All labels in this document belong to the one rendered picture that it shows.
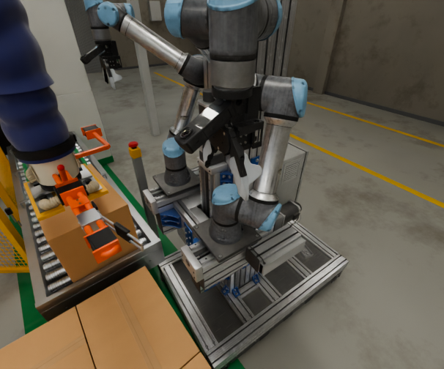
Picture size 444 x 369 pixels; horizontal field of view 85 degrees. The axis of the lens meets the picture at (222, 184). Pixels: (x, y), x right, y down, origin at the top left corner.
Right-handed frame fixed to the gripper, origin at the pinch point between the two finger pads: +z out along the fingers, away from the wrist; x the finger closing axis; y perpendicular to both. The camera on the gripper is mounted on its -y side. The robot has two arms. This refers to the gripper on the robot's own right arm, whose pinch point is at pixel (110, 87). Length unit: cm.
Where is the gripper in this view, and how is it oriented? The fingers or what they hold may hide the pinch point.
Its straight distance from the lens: 140.5
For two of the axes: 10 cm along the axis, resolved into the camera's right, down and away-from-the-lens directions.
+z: 0.0, 8.1, 5.8
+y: 8.3, -3.2, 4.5
